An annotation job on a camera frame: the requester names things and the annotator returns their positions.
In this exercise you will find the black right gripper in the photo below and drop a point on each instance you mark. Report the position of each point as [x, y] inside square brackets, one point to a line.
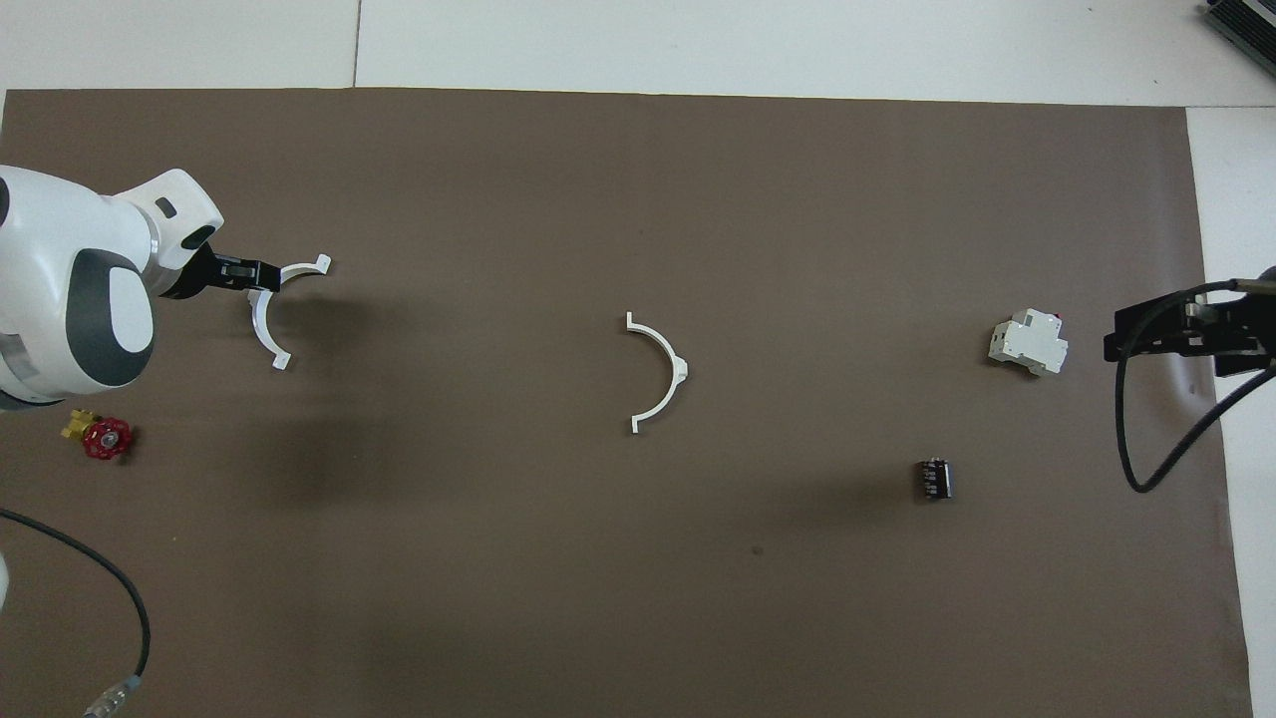
[1196, 329]

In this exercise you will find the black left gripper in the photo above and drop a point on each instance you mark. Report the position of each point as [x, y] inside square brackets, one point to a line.
[204, 274]

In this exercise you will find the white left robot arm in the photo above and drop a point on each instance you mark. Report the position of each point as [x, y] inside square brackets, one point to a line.
[60, 279]

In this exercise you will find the white circuit breaker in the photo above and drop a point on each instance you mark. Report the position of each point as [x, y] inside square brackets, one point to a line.
[1027, 344]

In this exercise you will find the small black connector block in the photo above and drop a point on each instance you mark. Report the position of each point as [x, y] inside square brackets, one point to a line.
[934, 479]

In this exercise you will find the dark grey ribbed device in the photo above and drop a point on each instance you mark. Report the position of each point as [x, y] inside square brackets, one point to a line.
[1246, 25]

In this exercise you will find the brown table mat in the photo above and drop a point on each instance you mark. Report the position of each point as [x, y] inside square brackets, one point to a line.
[598, 199]

